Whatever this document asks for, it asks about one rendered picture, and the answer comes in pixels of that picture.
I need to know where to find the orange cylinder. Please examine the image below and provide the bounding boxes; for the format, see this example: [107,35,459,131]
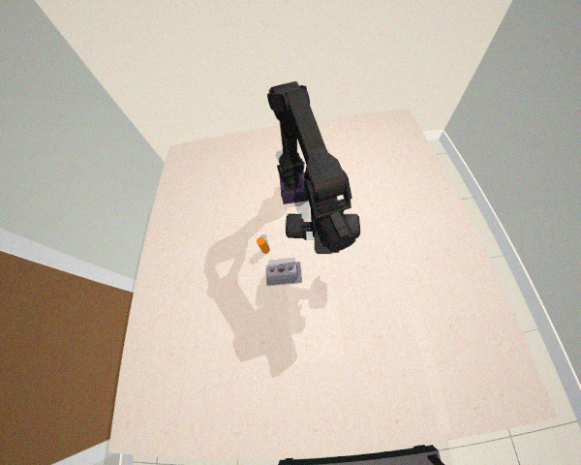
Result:
[257,237,270,254]

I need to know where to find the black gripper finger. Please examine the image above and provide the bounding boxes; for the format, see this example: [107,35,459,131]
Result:
[299,218,307,240]

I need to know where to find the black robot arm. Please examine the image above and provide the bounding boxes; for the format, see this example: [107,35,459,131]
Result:
[267,81,356,254]

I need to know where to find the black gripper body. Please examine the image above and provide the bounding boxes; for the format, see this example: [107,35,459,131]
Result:
[286,213,360,238]

